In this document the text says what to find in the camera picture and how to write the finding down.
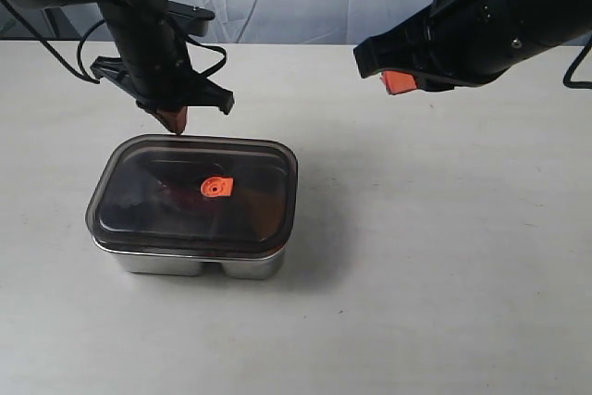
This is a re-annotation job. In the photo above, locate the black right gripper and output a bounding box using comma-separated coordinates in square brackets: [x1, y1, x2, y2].
[353, 0, 537, 95]

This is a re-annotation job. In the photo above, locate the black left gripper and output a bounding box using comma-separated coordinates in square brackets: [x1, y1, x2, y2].
[91, 0, 234, 133]

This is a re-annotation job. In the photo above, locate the dark transparent lunch box lid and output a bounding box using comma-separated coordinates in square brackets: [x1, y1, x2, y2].
[85, 133, 298, 261]

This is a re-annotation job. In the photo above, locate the red toy sausage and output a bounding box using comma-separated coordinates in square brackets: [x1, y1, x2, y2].
[156, 181, 218, 214]

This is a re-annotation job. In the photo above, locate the yellow toy cheese wedge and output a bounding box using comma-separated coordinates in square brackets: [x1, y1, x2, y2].
[232, 168, 286, 242]

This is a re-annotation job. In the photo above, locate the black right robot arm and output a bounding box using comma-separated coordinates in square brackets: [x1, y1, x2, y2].
[353, 0, 591, 94]

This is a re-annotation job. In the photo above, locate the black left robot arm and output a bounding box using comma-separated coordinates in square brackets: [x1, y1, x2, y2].
[1, 0, 234, 134]

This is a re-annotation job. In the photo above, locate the steel two-compartment lunch box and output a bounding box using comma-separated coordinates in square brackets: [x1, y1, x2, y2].
[85, 133, 298, 280]

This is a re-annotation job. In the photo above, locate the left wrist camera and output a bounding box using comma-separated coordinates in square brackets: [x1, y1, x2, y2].
[168, 1, 216, 37]

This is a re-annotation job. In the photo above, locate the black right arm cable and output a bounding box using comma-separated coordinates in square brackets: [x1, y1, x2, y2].
[561, 33, 592, 91]

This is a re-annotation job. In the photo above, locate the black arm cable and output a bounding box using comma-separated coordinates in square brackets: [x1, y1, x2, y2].
[561, 33, 592, 91]
[0, 0, 228, 86]

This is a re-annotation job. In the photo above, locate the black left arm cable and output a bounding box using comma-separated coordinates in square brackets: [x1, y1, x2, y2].
[0, 0, 228, 86]

